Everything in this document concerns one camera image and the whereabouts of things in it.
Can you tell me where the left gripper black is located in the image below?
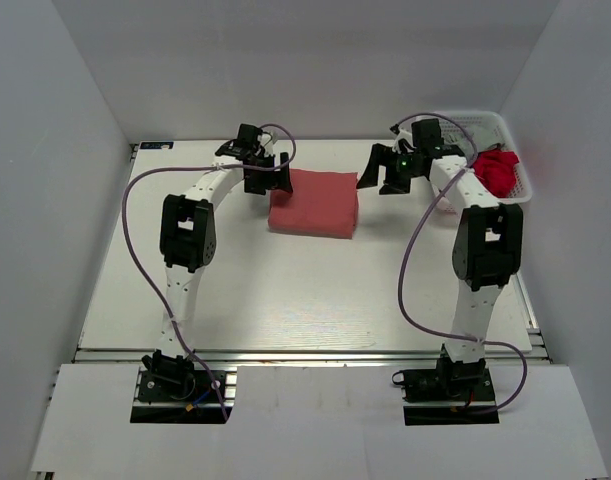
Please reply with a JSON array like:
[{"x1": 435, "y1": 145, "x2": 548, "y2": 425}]
[{"x1": 246, "y1": 152, "x2": 293, "y2": 195}]

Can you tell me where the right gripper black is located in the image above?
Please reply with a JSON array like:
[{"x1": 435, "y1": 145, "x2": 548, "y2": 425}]
[{"x1": 357, "y1": 143, "x2": 424, "y2": 195}]

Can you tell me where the salmon pink t-shirt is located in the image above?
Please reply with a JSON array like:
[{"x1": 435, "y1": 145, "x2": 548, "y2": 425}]
[{"x1": 268, "y1": 169, "x2": 359, "y2": 239}]

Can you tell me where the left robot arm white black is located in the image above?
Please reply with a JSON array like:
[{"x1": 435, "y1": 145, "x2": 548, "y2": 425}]
[{"x1": 159, "y1": 123, "x2": 295, "y2": 356}]

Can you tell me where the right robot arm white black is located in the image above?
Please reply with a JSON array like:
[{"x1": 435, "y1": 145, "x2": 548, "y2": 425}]
[{"x1": 357, "y1": 113, "x2": 523, "y2": 399}]

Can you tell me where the white plastic basket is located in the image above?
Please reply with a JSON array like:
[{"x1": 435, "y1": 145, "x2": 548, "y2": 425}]
[{"x1": 415, "y1": 109, "x2": 534, "y2": 216}]

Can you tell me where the grey t-shirt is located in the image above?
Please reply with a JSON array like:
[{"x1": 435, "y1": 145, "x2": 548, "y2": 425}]
[{"x1": 441, "y1": 124, "x2": 505, "y2": 153}]

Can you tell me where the bright red t-shirt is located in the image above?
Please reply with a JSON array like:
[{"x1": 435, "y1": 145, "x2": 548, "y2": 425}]
[{"x1": 473, "y1": 149, "x2": 519, "y2": 198}]

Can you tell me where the blue label sticker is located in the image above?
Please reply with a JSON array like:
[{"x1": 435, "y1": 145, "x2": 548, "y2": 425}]
[{"x1": 139, "y1": 141, "x2": 174, "y2": 150}]

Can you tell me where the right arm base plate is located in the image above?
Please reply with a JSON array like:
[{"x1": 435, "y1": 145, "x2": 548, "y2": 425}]
[{"x1": 391, "y1": 357, "x2": 499, "y2": 427}]

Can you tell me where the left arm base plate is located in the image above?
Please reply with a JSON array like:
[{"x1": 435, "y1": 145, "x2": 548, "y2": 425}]
[{"x1": 130, "y1": 369, "x2": 234, "y2": 425}]

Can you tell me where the aluminium table rail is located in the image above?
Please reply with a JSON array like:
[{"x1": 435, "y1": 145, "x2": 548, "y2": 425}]
[{"x1": 72, "y1": 344, "x2": 554, "y2": 366}]

